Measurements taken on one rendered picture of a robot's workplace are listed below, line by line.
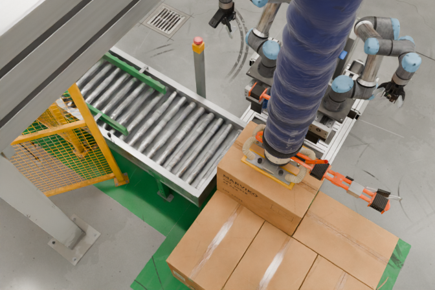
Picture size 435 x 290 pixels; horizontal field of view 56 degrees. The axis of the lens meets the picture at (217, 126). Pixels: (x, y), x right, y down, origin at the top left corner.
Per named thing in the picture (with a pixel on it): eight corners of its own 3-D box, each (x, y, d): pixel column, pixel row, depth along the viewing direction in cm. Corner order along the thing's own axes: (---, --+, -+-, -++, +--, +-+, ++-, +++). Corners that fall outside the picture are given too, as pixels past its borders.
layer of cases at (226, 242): (171, 272, 300) (165, 260, 265) (244, 169, 340) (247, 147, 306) (317, 380, 266) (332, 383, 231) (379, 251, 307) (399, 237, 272)
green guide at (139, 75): (26, 12, 372) (21, 5, 365) (34, 6, 377) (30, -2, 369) (164, 94, 328) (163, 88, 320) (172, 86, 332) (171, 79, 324)
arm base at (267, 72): (264, 57, 285) (265, 47, 277) (283, 66, 281) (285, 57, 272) (253, 71, 279) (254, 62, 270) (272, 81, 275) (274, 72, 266)
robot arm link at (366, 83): (347, 90, 261) (372, 11, 224) (371, 93, 260) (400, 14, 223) (349, 102, 252) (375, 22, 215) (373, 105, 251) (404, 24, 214)
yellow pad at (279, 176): (240, 161, 244) (241, 157, 240) (248, 148, 248) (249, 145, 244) (290, 190, 235) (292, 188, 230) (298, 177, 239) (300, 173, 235)
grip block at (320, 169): (307, 174, 229) (309, 169, 224) (315, 160, 233) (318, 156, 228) (321, 182, 227) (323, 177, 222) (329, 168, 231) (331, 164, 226)
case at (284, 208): (216, 189, 289) (216, 166, 255) (246, 147, 306) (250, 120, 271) (290, 236, 273) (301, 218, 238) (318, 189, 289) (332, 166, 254)
